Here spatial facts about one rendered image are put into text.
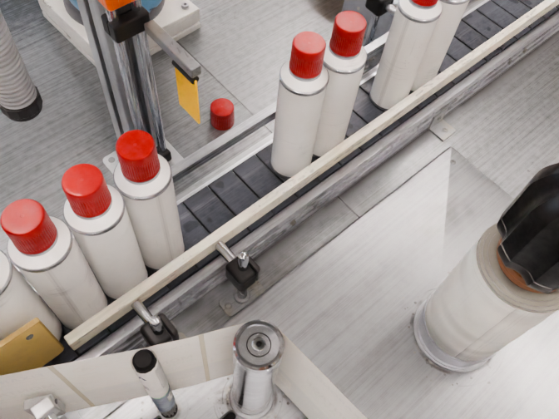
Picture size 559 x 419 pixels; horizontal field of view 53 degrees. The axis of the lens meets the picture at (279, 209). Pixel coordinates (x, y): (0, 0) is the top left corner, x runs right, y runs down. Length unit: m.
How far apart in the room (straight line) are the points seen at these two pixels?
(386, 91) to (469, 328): 0.36
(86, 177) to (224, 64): 0.47
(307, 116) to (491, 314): 0.27
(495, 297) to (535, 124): 0.49
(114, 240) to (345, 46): 0.30
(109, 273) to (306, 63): 0.28
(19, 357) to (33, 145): 0.35
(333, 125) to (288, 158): 0.07
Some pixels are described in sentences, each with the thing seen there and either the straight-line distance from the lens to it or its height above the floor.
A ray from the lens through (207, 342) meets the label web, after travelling 0.45.
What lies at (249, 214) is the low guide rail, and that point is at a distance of 0.64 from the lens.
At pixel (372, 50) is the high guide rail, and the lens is 0.75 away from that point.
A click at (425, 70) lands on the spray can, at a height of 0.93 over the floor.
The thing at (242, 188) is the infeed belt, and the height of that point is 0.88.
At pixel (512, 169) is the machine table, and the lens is 0.87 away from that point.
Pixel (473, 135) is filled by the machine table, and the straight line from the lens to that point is 0.88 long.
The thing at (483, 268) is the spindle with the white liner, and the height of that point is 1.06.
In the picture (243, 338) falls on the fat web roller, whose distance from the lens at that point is 0.42.
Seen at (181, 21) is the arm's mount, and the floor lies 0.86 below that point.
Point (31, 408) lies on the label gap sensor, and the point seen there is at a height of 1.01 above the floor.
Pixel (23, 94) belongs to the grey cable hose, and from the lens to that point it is 0.51.
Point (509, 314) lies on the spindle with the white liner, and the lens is 0.50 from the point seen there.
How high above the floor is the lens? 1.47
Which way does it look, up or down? 60 degrees down
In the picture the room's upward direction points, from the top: 8 degrees clockwise
